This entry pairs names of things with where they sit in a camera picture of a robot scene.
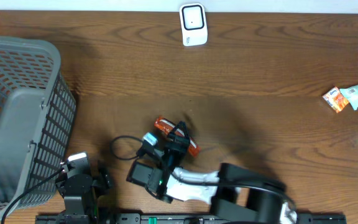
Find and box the white barcode scanner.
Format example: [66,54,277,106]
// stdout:
[179,3,208,47]

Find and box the red chocolate bar wrapper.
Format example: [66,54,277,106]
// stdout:
[154,116,201,157]

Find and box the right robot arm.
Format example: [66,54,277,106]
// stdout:
[127,122,298,223]

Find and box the grey plastic shopping basket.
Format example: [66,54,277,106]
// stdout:
[0,36,76,219]

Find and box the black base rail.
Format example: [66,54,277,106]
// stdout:
[35,213,347,224]

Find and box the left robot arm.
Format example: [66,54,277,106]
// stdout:
[55,159,116,224]

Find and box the orange tissue packet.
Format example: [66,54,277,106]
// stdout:
[322,86,349,113]

